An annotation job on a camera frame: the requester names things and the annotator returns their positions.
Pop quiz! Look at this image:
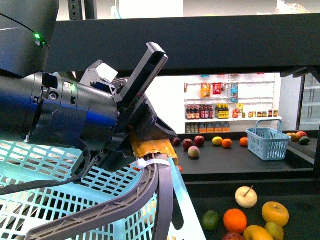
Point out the yellow apple right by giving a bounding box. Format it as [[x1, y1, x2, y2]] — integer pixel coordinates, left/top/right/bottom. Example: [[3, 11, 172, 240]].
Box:
[[261, 201, 290, 227]]

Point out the peach fruit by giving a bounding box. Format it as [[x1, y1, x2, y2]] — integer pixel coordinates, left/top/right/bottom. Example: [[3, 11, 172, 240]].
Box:
[[188, 146, 200, 159]]

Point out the black shelf frame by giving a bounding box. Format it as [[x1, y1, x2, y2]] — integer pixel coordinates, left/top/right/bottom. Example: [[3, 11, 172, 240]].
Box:
[[47, 12, 320, 240]]

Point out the white retail shelf unit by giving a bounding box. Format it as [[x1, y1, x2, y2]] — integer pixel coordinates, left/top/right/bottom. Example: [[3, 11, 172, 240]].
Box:
[[183, 73, 282, 134]]

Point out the yellow apple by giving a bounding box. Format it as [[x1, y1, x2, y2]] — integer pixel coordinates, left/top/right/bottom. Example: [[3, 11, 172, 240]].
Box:
[[261, 201, 290, 227], [243, 225, 273, 240]]

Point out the light blue shopping basket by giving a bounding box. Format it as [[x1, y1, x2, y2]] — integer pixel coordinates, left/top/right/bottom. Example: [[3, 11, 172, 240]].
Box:
[[0, 141, 205, 240]]

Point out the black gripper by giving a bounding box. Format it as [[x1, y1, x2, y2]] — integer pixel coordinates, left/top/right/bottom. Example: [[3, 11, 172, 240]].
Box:
[[29, 42, 178, 172]]

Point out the orange fruit front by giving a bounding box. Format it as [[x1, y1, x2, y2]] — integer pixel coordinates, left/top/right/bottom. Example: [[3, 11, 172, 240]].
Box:
[[223, 208, 248, 234]]

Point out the white pear with stem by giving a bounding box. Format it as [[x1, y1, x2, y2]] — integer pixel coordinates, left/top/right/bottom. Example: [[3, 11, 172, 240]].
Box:
[[235, 186, 258, 209]]

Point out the dark plum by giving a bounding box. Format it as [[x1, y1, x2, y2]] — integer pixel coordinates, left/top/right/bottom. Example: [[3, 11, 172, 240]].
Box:
[[172, 137, 181, 147]]

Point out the dark red apple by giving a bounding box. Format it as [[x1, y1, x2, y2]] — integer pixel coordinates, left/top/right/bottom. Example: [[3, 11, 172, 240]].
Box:
[[182, 138, 194, 151]]

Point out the yellow lemon back shelf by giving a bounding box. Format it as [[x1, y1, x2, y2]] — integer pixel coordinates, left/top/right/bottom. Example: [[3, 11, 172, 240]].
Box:
[[212, 136, 223, 146]]

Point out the orange near basket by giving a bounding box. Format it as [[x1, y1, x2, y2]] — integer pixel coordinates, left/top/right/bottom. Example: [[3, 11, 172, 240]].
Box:
[[239, 137, 249, 148]]

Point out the yellow apple front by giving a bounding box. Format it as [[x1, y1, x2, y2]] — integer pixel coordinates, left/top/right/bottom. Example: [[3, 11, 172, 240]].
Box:
[[243, 225, 273, 240]]

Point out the small blue basket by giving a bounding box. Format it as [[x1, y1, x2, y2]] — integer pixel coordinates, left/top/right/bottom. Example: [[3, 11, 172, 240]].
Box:
[[245, 119, 292, 161]]

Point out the yellow-green pear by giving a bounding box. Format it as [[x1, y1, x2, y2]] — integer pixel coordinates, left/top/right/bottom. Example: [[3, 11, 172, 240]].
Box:
[[264, 222, 285, 240]]

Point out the green lime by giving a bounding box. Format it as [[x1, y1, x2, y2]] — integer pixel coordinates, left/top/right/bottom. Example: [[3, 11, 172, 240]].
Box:
[[201, 210, 220, 231]]

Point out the red apple back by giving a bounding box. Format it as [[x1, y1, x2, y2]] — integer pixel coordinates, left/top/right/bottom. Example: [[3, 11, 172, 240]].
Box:
[[194, 135, 206, 147]]

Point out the orange back shelf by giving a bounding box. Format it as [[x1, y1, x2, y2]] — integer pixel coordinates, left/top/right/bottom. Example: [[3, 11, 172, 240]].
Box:
[[221, 138, 233, 149]]

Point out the black cable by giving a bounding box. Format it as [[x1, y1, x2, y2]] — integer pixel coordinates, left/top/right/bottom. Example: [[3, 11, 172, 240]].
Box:
[[0, 139, 92, 196]]

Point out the red apple front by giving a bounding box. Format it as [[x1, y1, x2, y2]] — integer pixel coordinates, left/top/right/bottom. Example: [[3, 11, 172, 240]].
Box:
[[222, 232, 246, 240]]

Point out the grey basket handle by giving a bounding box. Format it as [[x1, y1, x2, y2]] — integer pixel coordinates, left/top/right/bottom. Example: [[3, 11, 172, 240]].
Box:
[[24, 138, 179, 240]]

